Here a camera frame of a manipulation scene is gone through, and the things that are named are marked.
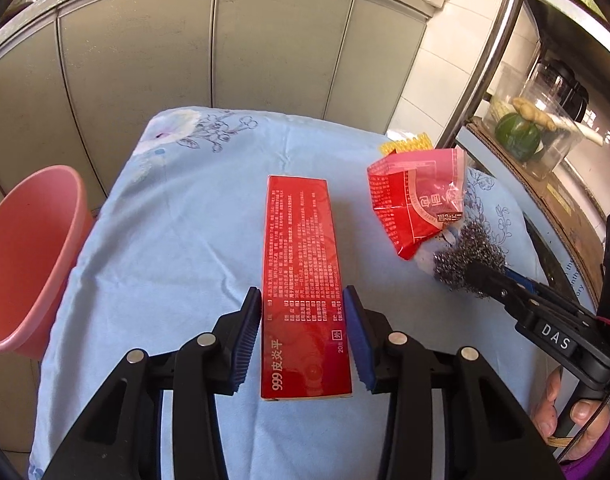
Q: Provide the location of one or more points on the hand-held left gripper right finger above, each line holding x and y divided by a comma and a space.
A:
357, 340

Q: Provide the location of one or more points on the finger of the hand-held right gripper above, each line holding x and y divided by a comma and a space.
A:
527, 282
490, 280

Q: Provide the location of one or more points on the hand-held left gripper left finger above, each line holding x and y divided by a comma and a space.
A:
247, 340

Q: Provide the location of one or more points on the steel wool scourer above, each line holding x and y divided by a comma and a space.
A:
455, 260

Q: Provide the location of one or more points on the red cardboard box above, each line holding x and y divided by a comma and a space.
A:
300, 240

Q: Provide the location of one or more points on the red snack packet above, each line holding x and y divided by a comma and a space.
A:
410, 195

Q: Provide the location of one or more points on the yellow foam net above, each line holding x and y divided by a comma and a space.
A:
410, 145

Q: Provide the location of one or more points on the pink plastic bucket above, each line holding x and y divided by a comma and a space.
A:
25, 260

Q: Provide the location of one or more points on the person's right hand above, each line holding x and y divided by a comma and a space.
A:
545, 410

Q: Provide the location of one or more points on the blue floral tablecloth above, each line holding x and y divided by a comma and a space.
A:
185, 235

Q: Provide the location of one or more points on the clear plastic jar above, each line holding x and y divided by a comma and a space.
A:
560, 155

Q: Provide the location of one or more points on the white vegetable stalk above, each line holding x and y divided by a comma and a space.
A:
585, 132

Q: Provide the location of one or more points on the ginger root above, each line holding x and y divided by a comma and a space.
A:
532, 112

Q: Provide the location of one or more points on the metal shelf rack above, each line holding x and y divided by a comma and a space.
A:
495, 50

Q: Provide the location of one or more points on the grey kitchen cabinet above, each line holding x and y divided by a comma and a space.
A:
185, 50

